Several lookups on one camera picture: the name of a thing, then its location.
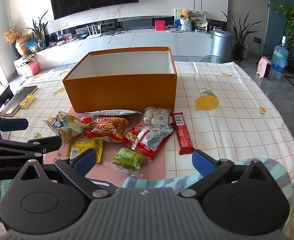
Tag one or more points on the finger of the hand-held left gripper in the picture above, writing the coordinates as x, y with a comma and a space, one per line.
49, 143
13, 124

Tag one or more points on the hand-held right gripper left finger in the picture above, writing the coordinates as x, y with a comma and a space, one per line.
84, 158

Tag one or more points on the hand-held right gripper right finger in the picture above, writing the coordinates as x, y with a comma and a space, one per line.
202, 161

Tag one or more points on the yellow snack packet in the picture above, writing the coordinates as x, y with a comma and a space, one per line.
87, 146

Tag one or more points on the white blue chip packet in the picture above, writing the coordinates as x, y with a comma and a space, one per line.
62, 125

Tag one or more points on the brown cake clear packet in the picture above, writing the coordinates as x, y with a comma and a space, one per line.
88, 127

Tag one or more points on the red wafer bar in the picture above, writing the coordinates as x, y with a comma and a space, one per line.
183, 135

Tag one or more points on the red noodle stick packet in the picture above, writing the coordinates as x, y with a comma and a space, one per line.
112, 126

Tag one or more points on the green lime snack packet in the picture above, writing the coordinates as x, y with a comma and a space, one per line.
127, 157

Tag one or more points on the silver yellow chip packet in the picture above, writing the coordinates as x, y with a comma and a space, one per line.
114, 112

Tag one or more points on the red white snack packet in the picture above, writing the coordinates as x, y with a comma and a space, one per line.
149, 140

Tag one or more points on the clear packet of white eggs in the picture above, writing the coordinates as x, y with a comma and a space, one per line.
155, 117

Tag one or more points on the orange cardboard box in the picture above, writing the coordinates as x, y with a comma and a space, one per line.
119, 92

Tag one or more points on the black hardcover book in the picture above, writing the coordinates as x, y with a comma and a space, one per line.
16, 102

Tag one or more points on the yellow duck print box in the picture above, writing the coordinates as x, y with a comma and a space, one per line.
27, 101

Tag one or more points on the pink table mat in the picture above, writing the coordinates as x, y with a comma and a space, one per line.
154, 167

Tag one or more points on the pink cardboard box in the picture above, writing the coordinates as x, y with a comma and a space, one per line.
28, 67

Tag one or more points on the striped fleece cloth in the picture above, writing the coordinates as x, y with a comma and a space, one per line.
274, 170

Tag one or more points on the brown gourd ornament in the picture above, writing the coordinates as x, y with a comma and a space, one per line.
23, 46

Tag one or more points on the dried flowers in vase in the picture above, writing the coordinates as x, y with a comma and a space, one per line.
11, 35

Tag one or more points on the potted orchid plant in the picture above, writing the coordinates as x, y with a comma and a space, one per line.
39, 30

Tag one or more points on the clear glass chair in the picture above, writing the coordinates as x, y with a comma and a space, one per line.
212, 58

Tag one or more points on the pink fan heater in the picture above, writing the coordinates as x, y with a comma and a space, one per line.
264, 67

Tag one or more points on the silver trash can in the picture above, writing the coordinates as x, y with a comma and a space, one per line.
221, 43

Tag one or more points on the white router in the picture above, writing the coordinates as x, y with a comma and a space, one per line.
94, 31

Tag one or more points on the blue water jug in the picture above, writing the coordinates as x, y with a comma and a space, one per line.
279, 55

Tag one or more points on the white marble television cabinet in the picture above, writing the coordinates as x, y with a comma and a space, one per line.
149, 40

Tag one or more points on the flat grey scale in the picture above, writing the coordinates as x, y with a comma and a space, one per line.
175, 30

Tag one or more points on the potted snake plant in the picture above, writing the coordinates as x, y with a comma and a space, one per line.
239, 32

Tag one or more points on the red square box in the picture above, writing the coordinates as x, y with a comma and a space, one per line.
160, 25

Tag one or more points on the teddy bear bouquet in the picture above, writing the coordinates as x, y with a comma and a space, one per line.
186, 17

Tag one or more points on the round painted fan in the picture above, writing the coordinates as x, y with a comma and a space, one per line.
199, 16

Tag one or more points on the painted picture card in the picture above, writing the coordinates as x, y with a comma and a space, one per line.
177, 17

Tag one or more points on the hanging vine plant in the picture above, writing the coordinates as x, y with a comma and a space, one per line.
289, 15

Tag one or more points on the dark wall outlet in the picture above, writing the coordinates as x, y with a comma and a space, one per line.
256, 40

